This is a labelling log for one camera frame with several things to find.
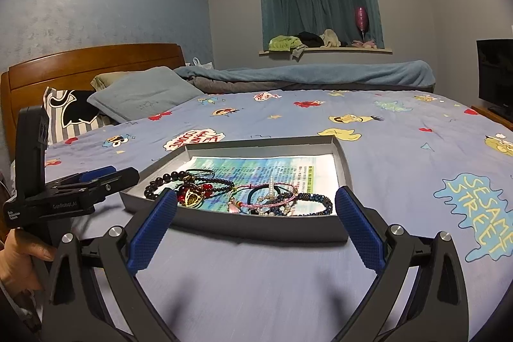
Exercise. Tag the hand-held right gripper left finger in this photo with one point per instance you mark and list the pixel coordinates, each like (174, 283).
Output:
(154, 230)

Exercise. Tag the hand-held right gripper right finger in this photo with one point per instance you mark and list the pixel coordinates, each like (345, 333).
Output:
(358, 230)

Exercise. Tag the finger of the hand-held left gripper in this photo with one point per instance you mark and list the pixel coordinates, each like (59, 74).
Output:
(98, 173)
(116, 183)

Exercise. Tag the red bead gold ornament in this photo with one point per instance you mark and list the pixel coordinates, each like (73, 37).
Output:
(194, 197)

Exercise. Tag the grey cardboard tray box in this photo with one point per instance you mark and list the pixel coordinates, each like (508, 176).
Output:
(280, 232)

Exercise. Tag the person's left hand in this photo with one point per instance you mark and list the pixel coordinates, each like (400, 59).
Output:
(18, 262)

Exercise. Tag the striped black white pillow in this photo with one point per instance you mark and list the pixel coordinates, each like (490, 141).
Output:
(72, 113)

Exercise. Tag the cartoon printed bedsheet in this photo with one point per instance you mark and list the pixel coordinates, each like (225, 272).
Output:
(400, 173)

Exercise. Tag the printed paper sheet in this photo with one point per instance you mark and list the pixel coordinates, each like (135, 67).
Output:
(288, 171)

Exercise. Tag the beige pillow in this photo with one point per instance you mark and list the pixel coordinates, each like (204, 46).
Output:
(106, 79)

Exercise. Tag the blue-grey pillow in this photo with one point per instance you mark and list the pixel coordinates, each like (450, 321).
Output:
(148, 93)

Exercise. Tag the wooden headboard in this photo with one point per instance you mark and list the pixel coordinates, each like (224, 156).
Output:
(80, 61)

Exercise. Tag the blue blanket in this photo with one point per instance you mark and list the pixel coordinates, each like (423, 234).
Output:
(320, 73)

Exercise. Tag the wooden television stand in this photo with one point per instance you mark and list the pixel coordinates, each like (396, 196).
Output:
(497, 117)

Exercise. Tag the window sill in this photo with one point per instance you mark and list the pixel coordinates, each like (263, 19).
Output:
(328, 51)

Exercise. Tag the beige cloth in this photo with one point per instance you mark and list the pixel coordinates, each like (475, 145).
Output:
(330, 38)

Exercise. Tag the black cloth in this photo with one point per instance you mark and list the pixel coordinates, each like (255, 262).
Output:
(310, 38)

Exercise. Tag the green cloth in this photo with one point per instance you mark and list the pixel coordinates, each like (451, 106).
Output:
(284, 42)

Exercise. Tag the black television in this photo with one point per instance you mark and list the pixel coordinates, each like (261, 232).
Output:
(495, 73)

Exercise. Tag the pink balloon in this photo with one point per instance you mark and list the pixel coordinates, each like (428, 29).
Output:
(360, 19)

